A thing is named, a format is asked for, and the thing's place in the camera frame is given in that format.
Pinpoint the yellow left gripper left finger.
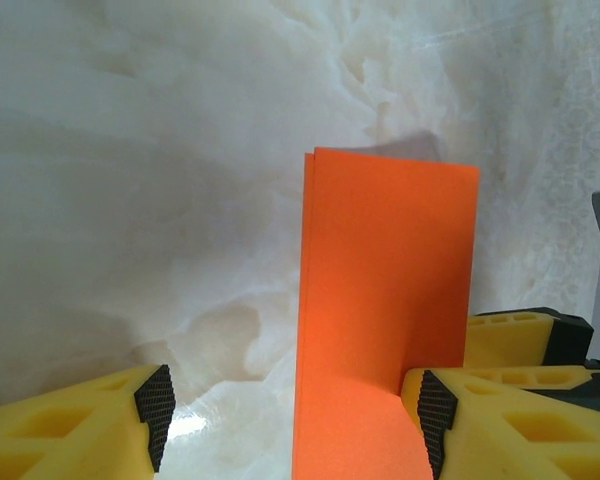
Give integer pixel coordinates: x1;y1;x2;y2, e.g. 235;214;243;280
0;363;177;480

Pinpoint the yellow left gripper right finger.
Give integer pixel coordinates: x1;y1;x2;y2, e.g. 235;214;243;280
401;367;600;480

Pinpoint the orange paper sheet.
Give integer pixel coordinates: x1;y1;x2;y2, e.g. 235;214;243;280
290;146;481;480

